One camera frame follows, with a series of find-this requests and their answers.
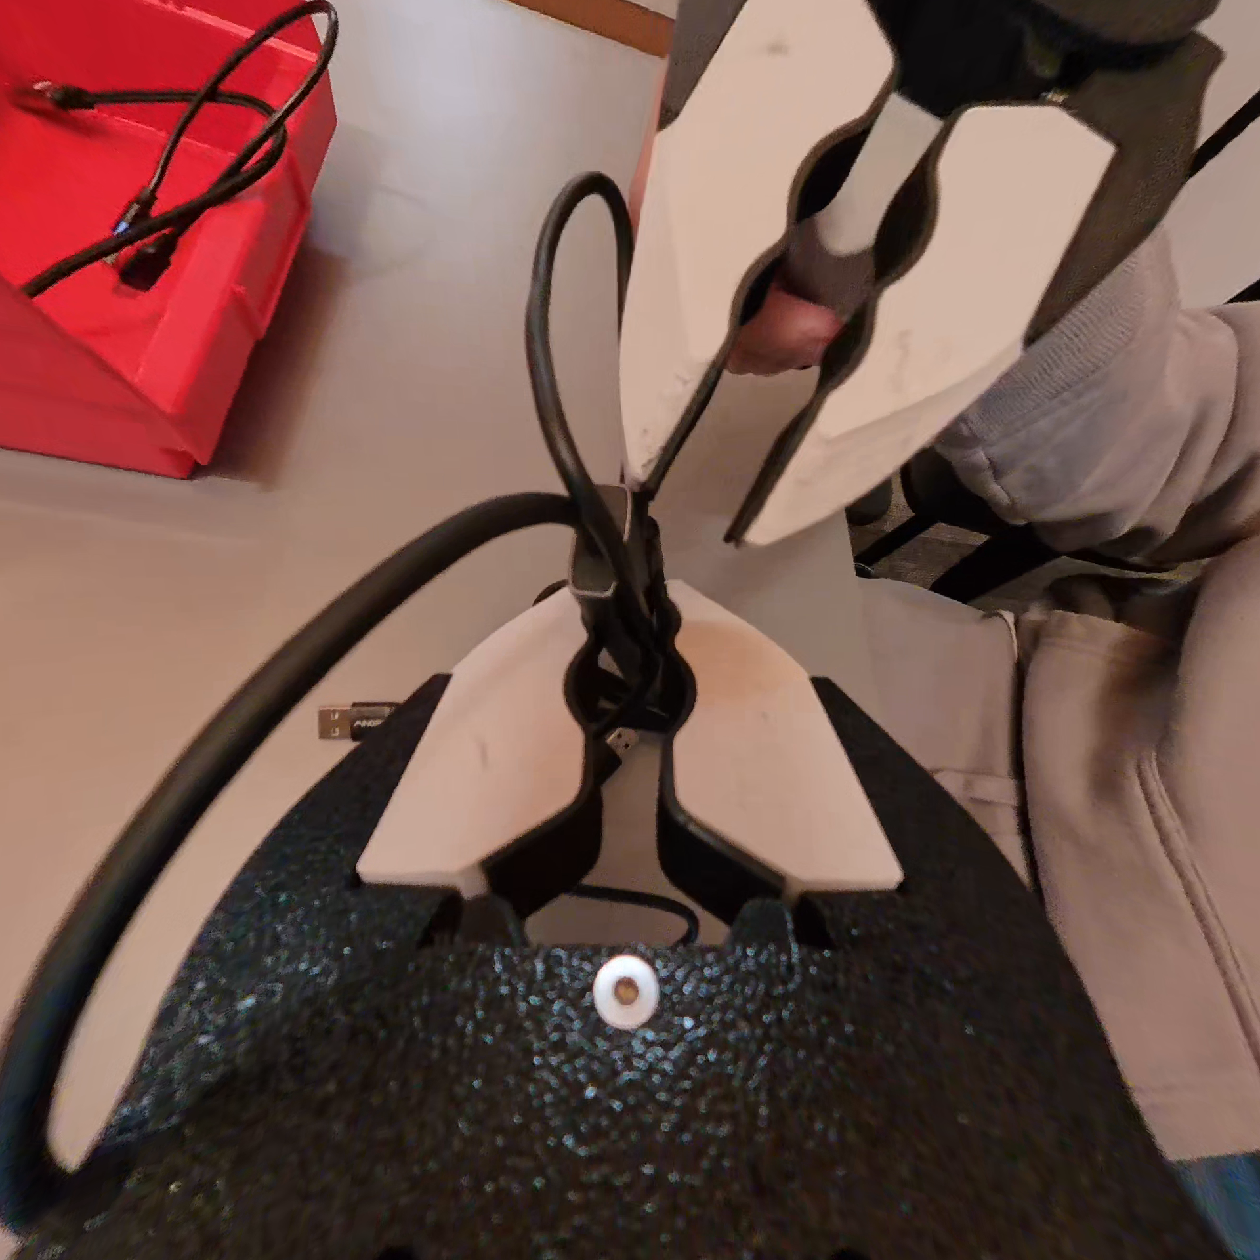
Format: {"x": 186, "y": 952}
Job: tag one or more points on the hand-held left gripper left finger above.
{"x": 463, "y": 776}

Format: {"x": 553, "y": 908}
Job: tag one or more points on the grey desk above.
{"x": 415, "y": 343}

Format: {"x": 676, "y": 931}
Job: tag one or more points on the person's right hand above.
{"x": 784, "y": 334}

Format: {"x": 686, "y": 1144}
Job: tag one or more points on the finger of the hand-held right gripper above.
{"x": 720, "y": 146}
{"x": 986, "y": 248}

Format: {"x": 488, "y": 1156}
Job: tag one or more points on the large red plastic bin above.
{"x": 229, "y": 324}

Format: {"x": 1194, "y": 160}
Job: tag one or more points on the black USB plug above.
{"x": 352, "y": 722}

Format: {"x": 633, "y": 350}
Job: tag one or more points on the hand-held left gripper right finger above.
{"x": 776, "y": 776}

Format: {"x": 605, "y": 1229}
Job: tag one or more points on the grey USB hub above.
{"x": 603, "y": 541}

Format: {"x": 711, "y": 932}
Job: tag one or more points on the person's blue jeans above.
{"x": 1223, "y": 1211}

